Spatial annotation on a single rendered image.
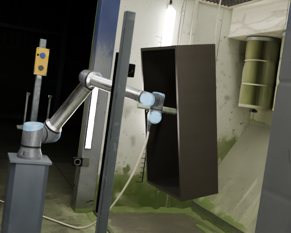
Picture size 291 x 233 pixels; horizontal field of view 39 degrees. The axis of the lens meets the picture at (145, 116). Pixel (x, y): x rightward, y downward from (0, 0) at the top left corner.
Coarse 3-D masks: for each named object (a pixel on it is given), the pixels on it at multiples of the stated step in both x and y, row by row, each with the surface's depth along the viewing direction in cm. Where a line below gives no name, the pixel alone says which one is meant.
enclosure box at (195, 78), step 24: (144, 48) 346; (168, 48) 311; (192, 48) 306; (144, 72) 357; (168, 72) 368; (192, 72) 308; (168, 96) 370; (192, 96) 311; (144, 120) 361; (168, 120) 373; (192, 120) 313; (216, 120) 324; (168, 144) 376; (192, 144) 316; (216, 144) 326; (168, 168) 379; (192, 168) 318; (216, 168) 329; (168, 192) 335; (192, 192) 321; (216, 192) 332
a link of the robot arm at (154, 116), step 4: (152, 112) 285; (156, 112) 285; (160, 112) 288; (148, 116) 287; (152, 116) 285; (156, 116) 285; (160, 116) 286; (152, 120) 286; (156, 120) 286; (160, 120) 286
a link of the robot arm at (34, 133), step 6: (24, 126) 310; (30, 126) 308; (36, 126) 310; (42, 126) 315; (24, 132) 310; (30, 132) 308; (36, 132) 310; (42, 132) 316; (24, 138) 309; (30, 138) 309; (36, 138) 311; (42, 138) 317; (24, 144) 309; (30, 144) 309; (36, 144) 311
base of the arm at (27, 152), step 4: (20, 148) 312; (24, 148) 309; (28, 148) 309; (32, 148) 310; (36, 148) 312; (40, 148) 317; (20, 152) 310; (24, 152) 308; (28, 152) 308; (32, 152) 309; (36, 152) 311; (40, 152) 315; (20, 156) 308; (24, 156) 307; (28, 156) 307; (32, 156) 308; (36, 156) 311; (40, 156) 314
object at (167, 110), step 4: (140, 104) 318; (140, 108) 318; (144, 108) 319; (148, 108) 318; (164, 108) 319; (168, 108) 319; (172, 108) 320; (164, 112) 319; (168, 112) 320; (172, 112) 319; (176, 112) 321; (148, 120) 320; (148, 124) 320; (148, 128) 320
